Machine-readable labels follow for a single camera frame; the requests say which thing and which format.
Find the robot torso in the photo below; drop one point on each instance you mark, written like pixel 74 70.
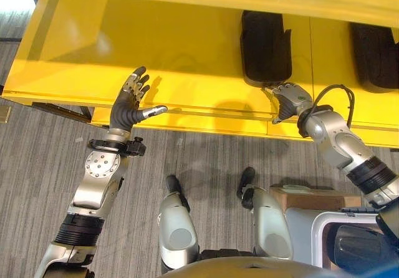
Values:
pixel 243 267

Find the left silver robot leg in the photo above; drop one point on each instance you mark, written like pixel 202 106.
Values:
pixel 177 225

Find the brown cardboard box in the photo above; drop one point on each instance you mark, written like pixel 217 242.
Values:
pixel 315 197

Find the yellow metal shelf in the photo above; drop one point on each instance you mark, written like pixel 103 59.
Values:
pixel 199 56

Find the white plastic box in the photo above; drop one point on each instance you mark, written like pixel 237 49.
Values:
pixel 324 234

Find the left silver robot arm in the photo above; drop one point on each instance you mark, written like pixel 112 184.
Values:
pixel 93 178

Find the black sole-shaped part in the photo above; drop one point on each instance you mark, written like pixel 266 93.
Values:
pixel 265 49
pixel 358 243
pixel 375 56

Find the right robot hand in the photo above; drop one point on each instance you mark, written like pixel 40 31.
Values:
pixel 291 98

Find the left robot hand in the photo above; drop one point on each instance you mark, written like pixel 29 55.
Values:
pixel 124 113

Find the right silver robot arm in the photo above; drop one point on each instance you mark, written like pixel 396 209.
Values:
pixel 346 147

